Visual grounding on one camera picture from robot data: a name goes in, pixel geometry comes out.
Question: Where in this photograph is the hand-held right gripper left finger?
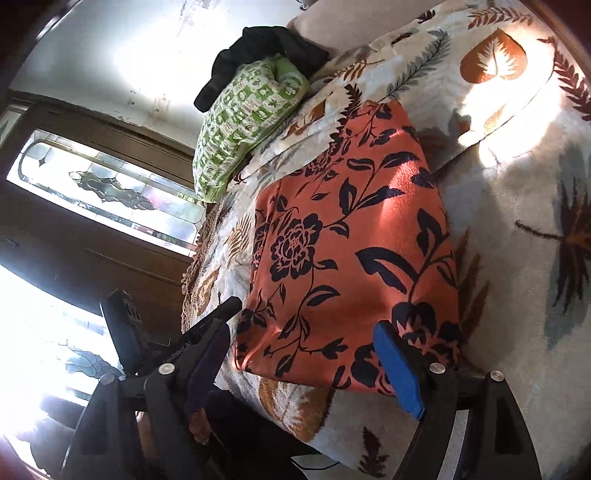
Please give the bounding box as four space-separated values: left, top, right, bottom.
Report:
60 322 232 480

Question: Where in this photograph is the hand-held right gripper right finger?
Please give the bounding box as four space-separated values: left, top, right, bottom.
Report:
372 320 544 480

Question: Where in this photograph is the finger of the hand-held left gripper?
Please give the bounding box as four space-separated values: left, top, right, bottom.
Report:
161 296 243 365

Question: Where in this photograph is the orange floral cloth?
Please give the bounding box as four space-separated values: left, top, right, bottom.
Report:
233 99 465 394

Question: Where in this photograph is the person's left hand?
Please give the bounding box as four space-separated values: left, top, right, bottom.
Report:
187 406 216 446

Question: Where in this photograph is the wooden wardrobe with glass panel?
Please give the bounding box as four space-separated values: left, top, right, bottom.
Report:
0 88 209 480

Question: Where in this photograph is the green patterned pillow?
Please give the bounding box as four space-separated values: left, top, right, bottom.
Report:
191 56 311 203

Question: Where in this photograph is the leaf print blanket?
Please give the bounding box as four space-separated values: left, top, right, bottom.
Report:
180 0 591 480

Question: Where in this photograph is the black cloth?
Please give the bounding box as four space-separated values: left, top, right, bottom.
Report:
194 25 331 112

